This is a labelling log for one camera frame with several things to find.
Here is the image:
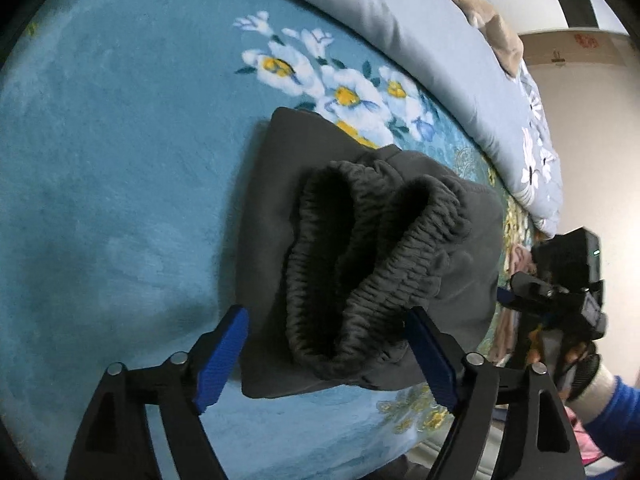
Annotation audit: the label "teal floral bed sheet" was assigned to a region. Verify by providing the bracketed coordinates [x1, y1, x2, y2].
[0, 0, 541, 480]

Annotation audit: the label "blue floral quilt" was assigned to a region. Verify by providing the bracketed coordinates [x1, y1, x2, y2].
[240, 0, 563, 238]

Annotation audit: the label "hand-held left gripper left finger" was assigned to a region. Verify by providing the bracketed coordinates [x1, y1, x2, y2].
[64, 305, 250, 480]

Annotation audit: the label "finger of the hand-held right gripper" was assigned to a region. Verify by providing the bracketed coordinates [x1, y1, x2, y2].
[497, 271, 567, 317]

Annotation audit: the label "dark grey pants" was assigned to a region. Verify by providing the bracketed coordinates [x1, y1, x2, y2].
[234, 106, 505, 401]

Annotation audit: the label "person's right hand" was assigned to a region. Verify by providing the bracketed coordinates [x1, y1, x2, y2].
[562, 340, 594, 368]

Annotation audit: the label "pink cloth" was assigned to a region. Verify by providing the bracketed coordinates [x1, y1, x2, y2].
[487, 244, 535, 367]

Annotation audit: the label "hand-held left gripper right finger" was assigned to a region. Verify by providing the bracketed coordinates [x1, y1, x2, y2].
[404, 306, 586, 480]

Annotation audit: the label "beige door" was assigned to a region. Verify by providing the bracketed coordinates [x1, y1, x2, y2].
[517, 30, 632, 68]

